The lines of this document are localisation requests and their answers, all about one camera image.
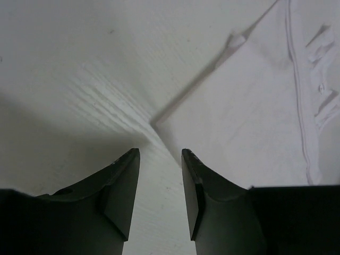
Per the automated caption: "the white tank top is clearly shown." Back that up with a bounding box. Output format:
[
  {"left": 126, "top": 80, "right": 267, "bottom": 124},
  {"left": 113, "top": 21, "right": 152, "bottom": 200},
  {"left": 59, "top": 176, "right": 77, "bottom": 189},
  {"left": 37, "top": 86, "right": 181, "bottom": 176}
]
[{"left": 154, "top": 1, "right": 339, "bottom": 188}]

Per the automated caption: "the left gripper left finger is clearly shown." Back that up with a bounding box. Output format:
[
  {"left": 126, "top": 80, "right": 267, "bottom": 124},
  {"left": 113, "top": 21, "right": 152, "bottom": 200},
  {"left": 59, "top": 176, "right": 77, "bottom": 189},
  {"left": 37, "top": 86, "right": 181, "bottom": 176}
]
[{"left": 1, "top": 148, "right": 140, "bottom": 254}]

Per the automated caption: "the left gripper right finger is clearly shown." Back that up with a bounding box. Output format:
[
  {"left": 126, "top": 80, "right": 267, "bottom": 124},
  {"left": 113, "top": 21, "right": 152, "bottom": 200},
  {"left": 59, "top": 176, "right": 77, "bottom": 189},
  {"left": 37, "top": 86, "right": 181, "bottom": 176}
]
[{"left": 181, "top": 149, "right": 339, "bottom": 254}]

